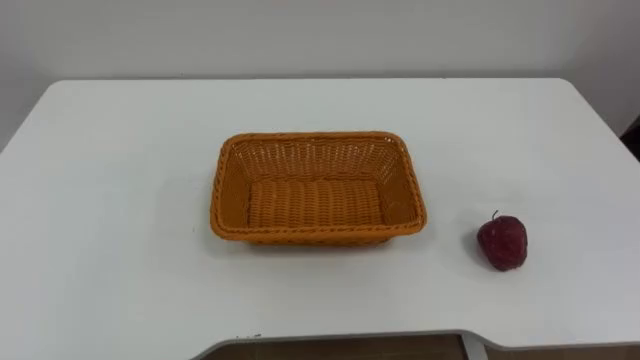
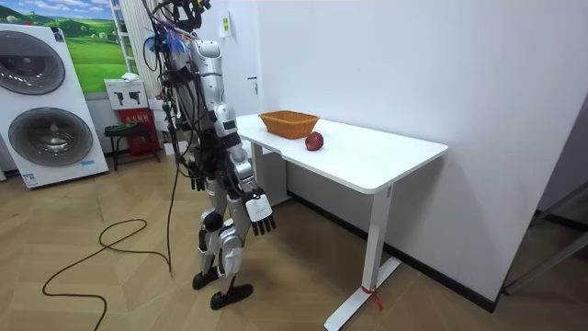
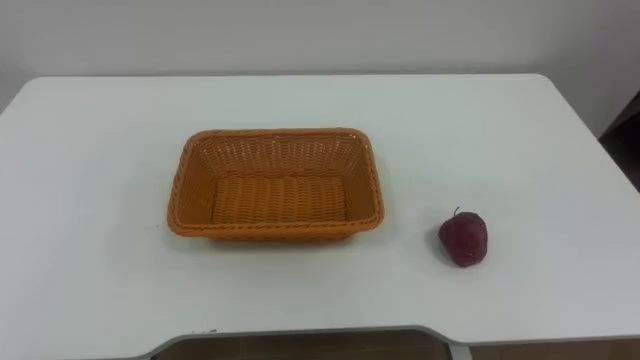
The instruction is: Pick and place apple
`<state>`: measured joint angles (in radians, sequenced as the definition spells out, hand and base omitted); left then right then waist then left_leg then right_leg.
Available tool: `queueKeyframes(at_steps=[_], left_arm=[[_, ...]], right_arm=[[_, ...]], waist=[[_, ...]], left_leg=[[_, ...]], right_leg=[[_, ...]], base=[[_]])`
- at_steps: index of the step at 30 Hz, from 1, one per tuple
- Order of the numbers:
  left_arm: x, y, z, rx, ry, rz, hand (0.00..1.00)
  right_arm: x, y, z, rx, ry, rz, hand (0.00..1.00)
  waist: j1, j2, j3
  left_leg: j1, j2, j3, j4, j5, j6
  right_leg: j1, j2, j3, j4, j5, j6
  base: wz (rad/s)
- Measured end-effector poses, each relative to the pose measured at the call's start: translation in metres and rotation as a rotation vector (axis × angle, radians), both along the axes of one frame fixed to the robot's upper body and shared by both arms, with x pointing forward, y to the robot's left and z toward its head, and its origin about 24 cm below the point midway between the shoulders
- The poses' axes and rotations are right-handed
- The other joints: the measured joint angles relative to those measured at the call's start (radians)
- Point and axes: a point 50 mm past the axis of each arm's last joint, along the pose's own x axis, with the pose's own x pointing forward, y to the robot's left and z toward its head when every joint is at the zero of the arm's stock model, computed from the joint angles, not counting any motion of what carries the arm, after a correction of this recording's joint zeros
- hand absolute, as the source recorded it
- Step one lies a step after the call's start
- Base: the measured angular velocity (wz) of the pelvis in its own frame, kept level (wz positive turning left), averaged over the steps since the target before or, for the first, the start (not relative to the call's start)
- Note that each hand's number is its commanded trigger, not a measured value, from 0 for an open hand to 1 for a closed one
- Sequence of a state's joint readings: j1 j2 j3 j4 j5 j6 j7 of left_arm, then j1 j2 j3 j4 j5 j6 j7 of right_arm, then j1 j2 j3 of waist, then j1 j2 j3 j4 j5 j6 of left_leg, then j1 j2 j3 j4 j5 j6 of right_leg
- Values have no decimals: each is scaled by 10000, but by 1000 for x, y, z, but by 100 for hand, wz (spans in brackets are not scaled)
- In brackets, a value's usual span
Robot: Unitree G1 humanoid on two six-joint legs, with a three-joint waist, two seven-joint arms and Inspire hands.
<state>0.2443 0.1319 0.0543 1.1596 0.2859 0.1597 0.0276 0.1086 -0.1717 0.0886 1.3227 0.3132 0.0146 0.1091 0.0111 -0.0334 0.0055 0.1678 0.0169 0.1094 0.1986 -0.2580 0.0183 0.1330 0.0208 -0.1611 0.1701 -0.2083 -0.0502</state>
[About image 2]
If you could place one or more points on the white printed carton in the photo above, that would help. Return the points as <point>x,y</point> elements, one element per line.
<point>125,94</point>

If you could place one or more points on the small white packet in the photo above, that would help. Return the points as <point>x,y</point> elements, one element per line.
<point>130,76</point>

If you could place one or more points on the green landscape wall poster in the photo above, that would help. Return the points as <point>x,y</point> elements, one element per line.
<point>92,50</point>

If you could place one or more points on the white shelf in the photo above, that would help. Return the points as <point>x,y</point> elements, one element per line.
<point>120,32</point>

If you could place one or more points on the white yellow wall sign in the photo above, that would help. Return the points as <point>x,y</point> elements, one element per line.
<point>225,25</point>

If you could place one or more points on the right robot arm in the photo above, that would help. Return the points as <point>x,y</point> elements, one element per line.
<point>212,83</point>

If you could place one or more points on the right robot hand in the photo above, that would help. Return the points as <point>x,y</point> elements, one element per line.
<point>258,207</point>

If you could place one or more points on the grey metal frame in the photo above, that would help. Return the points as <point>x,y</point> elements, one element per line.
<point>546,264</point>

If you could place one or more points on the orange woven basket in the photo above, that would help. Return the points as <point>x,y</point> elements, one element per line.
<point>289,126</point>

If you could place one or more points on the white pleated curtain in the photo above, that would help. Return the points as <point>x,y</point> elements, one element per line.
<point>140,37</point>

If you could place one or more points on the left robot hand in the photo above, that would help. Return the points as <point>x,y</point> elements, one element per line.
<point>198,183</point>

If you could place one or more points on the robot body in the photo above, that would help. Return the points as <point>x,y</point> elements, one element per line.
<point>186,64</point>

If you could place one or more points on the red apple soft toy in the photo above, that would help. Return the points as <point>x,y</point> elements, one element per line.
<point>314,141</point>

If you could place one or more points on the green item on stool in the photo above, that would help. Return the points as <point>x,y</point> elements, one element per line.
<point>120,126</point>

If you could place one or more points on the red cabinet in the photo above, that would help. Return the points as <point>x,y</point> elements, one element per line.
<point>137,117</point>

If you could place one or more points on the robot legs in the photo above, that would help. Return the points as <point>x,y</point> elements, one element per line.
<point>229,248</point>

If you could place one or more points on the black stool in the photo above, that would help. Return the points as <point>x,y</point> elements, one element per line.
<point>125,133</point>

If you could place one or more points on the white washing machine tower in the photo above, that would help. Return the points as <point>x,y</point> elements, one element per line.
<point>46,99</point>

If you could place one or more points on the white desk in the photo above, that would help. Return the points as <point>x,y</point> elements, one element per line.
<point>358,156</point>

